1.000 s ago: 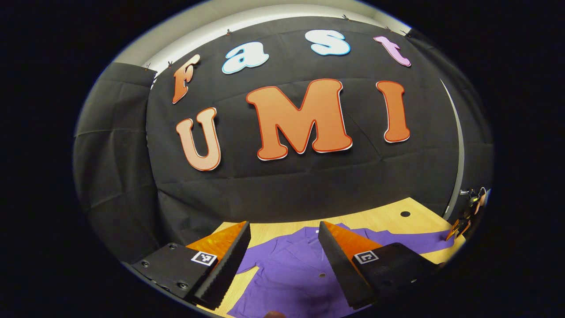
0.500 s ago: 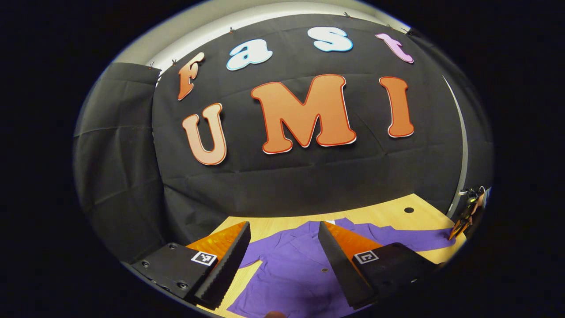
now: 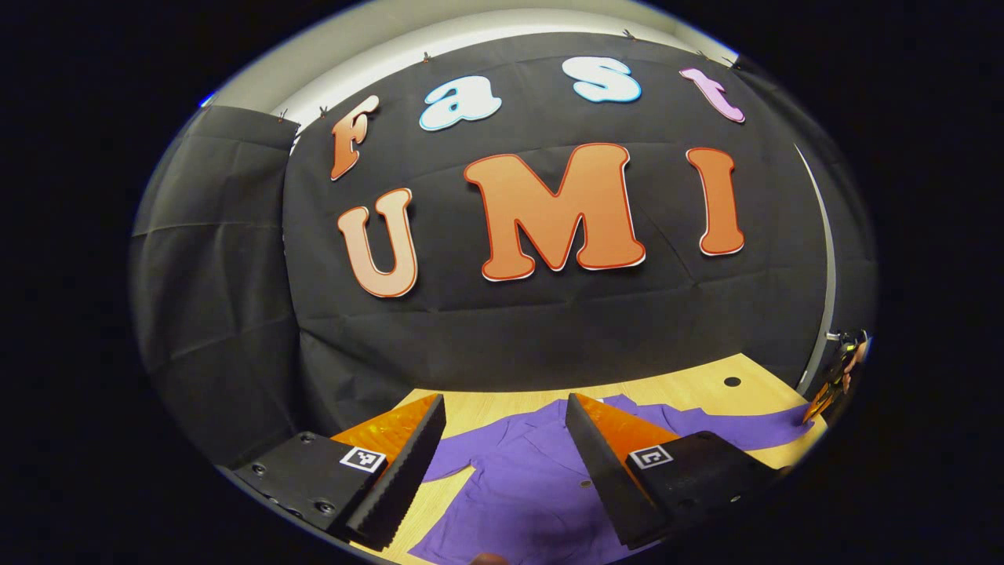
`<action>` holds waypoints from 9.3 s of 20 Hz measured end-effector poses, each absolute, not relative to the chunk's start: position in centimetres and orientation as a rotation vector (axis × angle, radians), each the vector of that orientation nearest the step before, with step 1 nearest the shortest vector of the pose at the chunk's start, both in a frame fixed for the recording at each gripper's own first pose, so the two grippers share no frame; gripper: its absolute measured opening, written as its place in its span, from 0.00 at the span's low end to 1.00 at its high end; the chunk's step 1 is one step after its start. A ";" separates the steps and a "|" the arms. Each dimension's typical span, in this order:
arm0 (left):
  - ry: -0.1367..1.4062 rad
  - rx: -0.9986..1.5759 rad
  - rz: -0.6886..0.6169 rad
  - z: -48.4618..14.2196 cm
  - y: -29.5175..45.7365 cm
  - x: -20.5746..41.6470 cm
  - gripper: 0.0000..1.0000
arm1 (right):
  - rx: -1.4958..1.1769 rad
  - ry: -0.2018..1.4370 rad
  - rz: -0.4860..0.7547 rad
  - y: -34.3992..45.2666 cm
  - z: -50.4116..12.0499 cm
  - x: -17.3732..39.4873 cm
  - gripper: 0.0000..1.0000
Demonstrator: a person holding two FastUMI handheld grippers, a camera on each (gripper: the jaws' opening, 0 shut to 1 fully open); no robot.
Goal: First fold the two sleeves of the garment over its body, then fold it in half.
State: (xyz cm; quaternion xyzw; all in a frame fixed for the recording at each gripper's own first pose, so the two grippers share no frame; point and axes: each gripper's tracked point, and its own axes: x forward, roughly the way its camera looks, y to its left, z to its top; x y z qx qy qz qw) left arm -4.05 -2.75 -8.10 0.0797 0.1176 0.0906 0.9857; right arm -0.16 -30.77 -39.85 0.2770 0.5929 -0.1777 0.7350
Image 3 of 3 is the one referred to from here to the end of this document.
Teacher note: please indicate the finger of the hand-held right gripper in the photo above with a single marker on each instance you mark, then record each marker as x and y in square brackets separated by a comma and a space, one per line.
[820, 400]
[845, 357]

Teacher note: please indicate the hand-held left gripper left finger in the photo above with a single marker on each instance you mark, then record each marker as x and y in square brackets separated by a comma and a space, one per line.
[404, 486]

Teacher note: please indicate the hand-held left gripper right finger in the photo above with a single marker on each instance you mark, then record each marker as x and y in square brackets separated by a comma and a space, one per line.
[612, 486]

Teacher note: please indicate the purple shirt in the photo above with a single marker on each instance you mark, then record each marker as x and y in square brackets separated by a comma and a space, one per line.
[518, 486]

